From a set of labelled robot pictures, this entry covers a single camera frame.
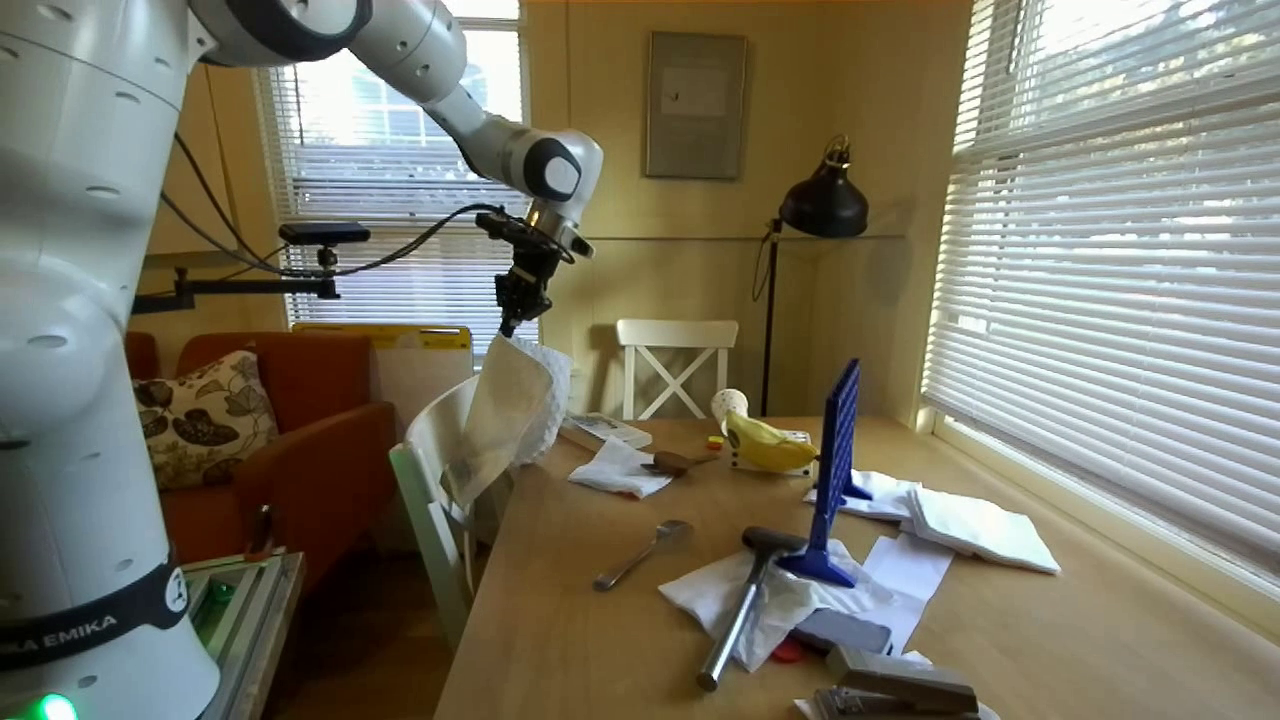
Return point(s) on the white towel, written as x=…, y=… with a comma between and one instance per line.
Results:
x=519, y=408

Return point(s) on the black desk lamp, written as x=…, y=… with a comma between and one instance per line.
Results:
x=816, y=205

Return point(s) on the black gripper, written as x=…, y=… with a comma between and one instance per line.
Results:
x=538, y=255

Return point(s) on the white far chair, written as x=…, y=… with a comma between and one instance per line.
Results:
x=675, y=367

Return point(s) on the floral patterned cushion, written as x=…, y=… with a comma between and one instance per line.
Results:
x=204, y=420

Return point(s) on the open white booklet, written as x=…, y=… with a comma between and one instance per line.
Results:
x=958, y=522

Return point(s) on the grey stapler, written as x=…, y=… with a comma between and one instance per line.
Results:
x=877, y=686

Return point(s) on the blue connect four grid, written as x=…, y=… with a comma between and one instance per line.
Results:
x=834, y=481

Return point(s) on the white wooden chair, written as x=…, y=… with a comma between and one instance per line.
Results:
x=451, y=542

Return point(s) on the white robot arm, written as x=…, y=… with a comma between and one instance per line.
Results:
x=95, y=608

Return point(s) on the black metal hammer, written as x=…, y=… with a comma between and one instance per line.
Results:
x=764, y=545

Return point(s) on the white window blinds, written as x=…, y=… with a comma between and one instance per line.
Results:
x=1110, y=255

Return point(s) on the metal spanner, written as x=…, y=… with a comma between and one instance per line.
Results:
x=664, y=533

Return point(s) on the orange armchair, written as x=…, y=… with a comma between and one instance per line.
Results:
x=319, y=486

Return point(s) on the grey wall panel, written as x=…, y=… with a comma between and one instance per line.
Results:
x=695, y=104

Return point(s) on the yellow banana toy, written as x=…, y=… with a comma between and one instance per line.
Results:
x=754, y=440

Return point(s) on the white napkin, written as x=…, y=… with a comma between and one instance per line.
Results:
x=622, y=471

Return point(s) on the black camera on tripod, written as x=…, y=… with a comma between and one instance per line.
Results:
x=321, y=232

